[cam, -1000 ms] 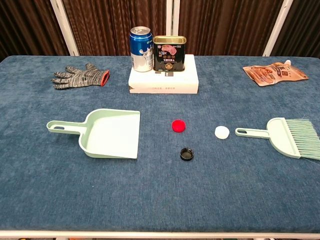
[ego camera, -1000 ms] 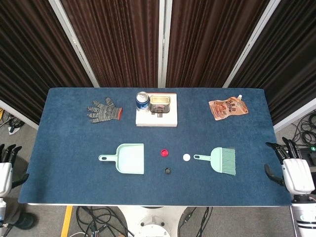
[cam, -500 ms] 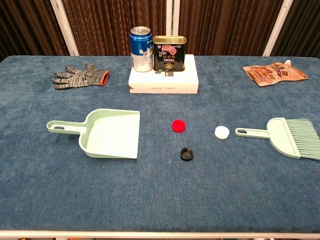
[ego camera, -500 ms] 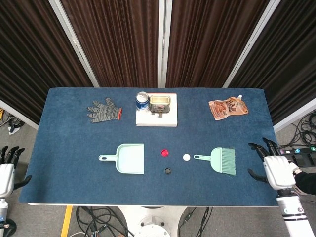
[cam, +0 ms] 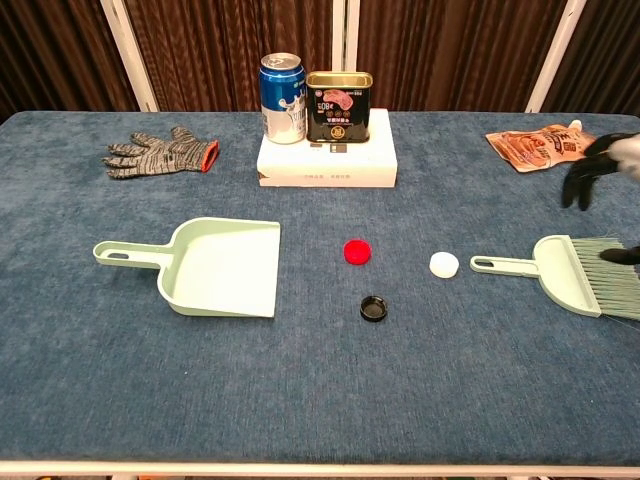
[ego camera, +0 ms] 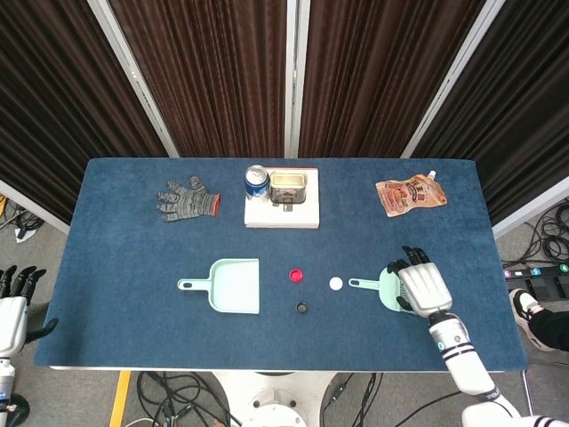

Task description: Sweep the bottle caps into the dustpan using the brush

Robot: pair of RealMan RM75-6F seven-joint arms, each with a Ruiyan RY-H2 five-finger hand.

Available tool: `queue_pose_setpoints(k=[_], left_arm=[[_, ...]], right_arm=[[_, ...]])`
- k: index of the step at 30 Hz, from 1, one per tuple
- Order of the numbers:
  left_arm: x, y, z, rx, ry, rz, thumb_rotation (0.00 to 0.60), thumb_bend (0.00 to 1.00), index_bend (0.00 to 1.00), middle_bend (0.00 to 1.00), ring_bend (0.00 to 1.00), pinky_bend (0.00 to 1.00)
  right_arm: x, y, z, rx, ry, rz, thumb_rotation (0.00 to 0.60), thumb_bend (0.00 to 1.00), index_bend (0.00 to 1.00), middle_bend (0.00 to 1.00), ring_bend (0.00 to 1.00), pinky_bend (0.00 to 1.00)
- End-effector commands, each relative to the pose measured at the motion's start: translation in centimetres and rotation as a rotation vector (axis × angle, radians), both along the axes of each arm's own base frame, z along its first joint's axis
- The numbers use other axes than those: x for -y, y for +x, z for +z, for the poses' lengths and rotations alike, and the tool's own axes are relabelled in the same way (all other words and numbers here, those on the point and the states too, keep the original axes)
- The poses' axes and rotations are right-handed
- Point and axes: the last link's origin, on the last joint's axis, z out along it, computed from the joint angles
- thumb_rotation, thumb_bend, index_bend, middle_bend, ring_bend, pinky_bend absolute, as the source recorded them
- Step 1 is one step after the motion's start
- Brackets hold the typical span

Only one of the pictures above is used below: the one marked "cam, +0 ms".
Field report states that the mint green hand brush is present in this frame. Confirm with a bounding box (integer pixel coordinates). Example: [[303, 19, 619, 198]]
[[469, 234, 640, 322]]

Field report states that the orange spouted sauce pouch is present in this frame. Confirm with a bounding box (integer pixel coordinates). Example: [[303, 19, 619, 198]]
[[485, 119, 599, 174]]

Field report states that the blue fabric table cover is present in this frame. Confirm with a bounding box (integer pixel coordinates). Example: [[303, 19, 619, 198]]
[[0, 110, 640, 467]]

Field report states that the grey knit work glove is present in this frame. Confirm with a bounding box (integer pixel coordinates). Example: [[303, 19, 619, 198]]
[[101, 125, 221, 180]]

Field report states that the white slanted frame post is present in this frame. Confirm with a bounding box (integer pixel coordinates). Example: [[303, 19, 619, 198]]
[[99, 0, 160, 113], [524, 0, 587, 114]]

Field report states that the white upright frame post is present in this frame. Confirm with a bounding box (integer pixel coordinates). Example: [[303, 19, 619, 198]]
[[331, 0, 360, 72]]

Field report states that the white bottle cap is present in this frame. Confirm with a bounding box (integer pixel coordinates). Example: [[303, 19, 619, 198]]
[[428, 251, 460, 278]]

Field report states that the white flat cardboard box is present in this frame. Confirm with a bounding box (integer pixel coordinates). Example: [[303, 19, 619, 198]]
[[256, 107, 399, 189]]

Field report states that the dark brown pleated curtain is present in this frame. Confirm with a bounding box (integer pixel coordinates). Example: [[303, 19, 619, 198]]
[[123, 0, 345, 113], [542, 0, 640, 117], [0, 0, 140, 124], [356, 0, 570, 113]]

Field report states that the red bottle cap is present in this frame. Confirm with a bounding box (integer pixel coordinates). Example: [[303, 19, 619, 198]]
[[343, 239, 374, 265]]

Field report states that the blue beverage can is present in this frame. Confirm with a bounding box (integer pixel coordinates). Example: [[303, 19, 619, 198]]
[[258, 52, 308, 146]]

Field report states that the white table frame edge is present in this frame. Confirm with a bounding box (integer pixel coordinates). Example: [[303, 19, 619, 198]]
[[0, 458, 640, 478]]

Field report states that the black bottle cap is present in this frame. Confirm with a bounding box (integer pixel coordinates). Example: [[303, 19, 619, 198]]
[[359, 295, 391, 322]]

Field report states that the black luncheon meat tin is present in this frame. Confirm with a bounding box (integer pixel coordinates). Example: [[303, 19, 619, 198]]
[[305, 71, 375, 145]]

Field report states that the mint green plastic dustpan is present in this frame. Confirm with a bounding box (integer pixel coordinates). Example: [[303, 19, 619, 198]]
[[92, 216, 282, 319]]

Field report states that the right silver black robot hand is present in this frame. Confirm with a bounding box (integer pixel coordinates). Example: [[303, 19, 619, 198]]
[[560, 130, 640, 266]]

